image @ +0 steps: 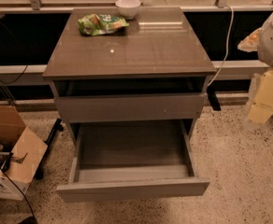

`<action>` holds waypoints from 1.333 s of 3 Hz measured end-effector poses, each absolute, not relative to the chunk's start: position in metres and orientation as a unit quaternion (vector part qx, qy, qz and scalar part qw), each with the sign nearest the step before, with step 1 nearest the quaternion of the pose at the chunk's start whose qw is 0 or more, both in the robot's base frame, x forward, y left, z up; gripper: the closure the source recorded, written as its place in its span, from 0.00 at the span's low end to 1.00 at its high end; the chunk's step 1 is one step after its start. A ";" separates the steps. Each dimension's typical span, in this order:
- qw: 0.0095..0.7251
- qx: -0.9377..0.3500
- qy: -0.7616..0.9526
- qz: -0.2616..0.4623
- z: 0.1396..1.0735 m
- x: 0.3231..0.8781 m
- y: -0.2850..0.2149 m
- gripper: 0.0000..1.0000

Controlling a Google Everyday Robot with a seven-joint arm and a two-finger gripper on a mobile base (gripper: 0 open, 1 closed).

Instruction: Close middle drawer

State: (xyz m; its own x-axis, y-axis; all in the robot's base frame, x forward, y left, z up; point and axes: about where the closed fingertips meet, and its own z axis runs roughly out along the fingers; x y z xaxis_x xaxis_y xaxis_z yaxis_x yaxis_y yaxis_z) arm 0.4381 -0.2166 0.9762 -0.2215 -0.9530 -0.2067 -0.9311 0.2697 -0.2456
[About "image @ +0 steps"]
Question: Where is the green snack bag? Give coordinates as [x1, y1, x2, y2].
[78, 14, 129, 36]

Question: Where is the black stand leg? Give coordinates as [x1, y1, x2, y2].
[34, 119, 64, 180]

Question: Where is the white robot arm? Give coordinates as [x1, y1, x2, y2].
[237, 13, 273, 124]

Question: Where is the black bracket behind cabinet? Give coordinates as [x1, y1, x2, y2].
[207, 86, 221, 111]

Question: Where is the white ceramic bowl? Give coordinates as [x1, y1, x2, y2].
[115, 0, 141, 19]

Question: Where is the grey top drawer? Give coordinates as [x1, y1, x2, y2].
[50, 83, 207, 123]

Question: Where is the black floor cable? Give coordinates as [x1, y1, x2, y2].
[0, 170, 39, 224]

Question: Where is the white cable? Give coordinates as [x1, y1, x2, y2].
[207, 4, 235, 89]

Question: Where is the black cable left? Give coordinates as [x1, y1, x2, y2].
[0, 62, 30, 86]

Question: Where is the grey drawer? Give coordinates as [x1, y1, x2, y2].
[50, 83, 207, 123]
[57, 120, 209, 202]

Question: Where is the open cardboard box left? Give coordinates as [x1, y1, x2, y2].
[0, 105, 47, 201]

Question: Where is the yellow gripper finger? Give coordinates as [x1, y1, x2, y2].
[247, 69, 273, 124]
[237, 28, 262, 52]

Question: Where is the grey drawer cabinet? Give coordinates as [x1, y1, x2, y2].
[43, 7, 215, 138]

